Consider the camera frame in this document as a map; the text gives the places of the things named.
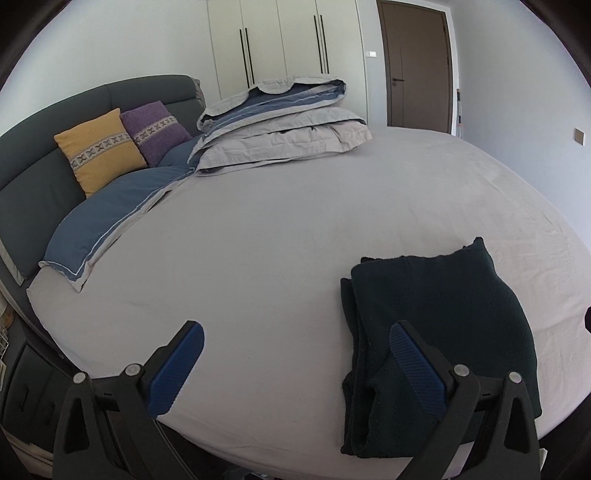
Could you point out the white wardrobe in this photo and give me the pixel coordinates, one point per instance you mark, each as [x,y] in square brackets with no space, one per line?
[286,41]

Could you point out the folded grey blue duvet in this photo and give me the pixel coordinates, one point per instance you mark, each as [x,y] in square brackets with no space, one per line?
[286,131]

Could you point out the yellow cushion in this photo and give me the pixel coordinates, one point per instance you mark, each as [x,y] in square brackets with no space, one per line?
[101,150]

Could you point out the thin pole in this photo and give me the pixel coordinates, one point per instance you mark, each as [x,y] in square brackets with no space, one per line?
[459,113]

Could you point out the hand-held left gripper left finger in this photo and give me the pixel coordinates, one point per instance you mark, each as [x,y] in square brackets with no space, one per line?
[178,364]

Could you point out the wall socket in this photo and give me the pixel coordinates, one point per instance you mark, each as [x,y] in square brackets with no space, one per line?
[579,135]

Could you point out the purple cushion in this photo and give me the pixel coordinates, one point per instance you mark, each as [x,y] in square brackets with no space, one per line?
[157,131]

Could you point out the dark grey nightstand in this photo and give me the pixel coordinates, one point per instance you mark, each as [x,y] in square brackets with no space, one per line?
[32,397]

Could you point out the dark grey headboard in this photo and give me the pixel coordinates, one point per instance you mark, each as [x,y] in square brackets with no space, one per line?
[37,184]

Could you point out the brown door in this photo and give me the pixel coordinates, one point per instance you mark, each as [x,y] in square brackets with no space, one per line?
[418,64]

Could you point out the blue pillow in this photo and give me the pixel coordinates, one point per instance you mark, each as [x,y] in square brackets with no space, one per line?
[111,212]

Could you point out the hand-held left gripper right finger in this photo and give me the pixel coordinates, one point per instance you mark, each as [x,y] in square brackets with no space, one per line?
[415,369]

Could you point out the dark green sweater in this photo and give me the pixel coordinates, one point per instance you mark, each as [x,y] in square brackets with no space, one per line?
[438,295]

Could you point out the bed with grey sheet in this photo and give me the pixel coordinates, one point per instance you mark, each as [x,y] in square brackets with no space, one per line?
[277,240]

